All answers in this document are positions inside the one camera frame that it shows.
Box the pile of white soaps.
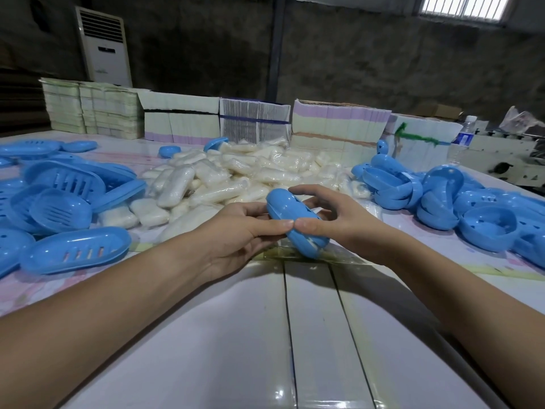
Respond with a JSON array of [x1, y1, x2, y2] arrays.
[[98, 138, 384, 243]]

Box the row of stacked flat cartons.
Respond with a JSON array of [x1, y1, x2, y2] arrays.
[[138, 90, 221, 145]]

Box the stack of greenish paper sheets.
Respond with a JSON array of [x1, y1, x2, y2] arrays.
[[40, 78, 145, 140]]

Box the dark metal pillar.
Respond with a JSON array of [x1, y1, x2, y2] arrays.
[[266, 0, 287, 103]]

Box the barred window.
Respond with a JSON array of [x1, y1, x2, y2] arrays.
[[419, 0, 516, 24]]

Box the white plastic bag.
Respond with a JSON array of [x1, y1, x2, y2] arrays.
[[498, 106, 545, 135]]

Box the white sheet stack, green mark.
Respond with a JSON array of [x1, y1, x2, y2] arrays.
[[385, 114, 464, 173]]

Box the person's right hand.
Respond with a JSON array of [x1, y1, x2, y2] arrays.
[[288, 184, 399, 267]]

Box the silver sheet bundle, blue band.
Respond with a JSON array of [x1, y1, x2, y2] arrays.
[[218, 97, 292, 143]]

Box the pile of blue slotted lids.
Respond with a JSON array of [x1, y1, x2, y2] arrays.
[[0, 139, 148, 277]]

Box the blue soap box being assembled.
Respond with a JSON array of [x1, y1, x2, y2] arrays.
[[266, 187, 329, 248]]

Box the white standing air conditioner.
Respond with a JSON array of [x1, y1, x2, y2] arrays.
[[74, 6, 133, 88]]

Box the clear water bottle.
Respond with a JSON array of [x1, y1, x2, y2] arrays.
[[447, 115, 477, 165]]

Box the person's left forearm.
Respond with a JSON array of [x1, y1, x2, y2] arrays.
[[0, 238, 213, 409]]

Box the pile of blue plastic lids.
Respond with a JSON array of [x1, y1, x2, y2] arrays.
[[351, 153, 545, 269]]

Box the white workshop machine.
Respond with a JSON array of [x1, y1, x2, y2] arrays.
[[459, 127, 545, 188]]

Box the blue slotted plastic base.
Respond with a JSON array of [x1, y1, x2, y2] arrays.
[[272, 208, 331, 260]]

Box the person's left hand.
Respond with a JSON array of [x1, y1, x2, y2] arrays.
[[187, 202, 295, 282]]

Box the clear plastic bag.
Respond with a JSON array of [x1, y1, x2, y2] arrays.
[[255, 242, 367, 267]]

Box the brown cardboard box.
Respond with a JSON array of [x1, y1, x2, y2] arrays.
[[415, 102, 463, 122]]

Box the white carton stack, pink stripe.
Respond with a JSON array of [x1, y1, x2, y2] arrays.
[[291, 99, 392, 165]]

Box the person's right forearm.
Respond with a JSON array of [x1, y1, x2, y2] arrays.
[[374, 238, 545, 409]]

